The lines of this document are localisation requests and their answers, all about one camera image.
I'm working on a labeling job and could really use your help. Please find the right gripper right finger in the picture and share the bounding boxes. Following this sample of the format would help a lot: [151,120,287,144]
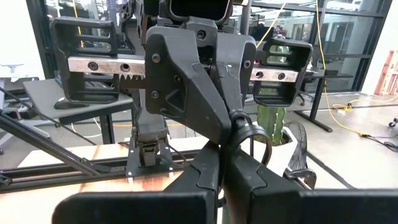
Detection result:
[223,146,398,224]

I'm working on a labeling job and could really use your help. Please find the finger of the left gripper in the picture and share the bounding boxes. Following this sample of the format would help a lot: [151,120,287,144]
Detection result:
[213,33,258,114]
[145,26,233,146]

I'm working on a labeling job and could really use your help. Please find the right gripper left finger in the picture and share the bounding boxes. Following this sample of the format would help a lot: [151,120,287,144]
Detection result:
[52,141,221,224]

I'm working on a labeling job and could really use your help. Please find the black cable loop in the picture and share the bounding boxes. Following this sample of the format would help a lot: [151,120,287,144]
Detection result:
[221,108,274,224]

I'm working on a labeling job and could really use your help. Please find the black side desk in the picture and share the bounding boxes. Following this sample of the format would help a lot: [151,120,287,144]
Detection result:
[23,77,134,146]

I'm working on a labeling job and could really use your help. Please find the green cactus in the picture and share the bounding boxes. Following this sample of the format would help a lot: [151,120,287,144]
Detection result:
[256,105,287,146]

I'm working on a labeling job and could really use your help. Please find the black T-leg desk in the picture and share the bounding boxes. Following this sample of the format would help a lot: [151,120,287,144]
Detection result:
[294,70,355,133]

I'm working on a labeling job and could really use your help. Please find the orange wooden rack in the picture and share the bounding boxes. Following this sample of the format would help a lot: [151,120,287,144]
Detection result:
[374,49,398,96]

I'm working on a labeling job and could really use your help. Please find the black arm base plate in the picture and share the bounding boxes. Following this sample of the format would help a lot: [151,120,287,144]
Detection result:
[125,136,175,178]

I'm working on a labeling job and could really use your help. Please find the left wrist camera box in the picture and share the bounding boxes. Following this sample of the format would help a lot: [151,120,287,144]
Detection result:
[157,0,234,26]

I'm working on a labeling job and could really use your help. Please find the yellow extension cable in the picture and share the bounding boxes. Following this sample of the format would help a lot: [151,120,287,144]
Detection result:
[257,0,398,138]

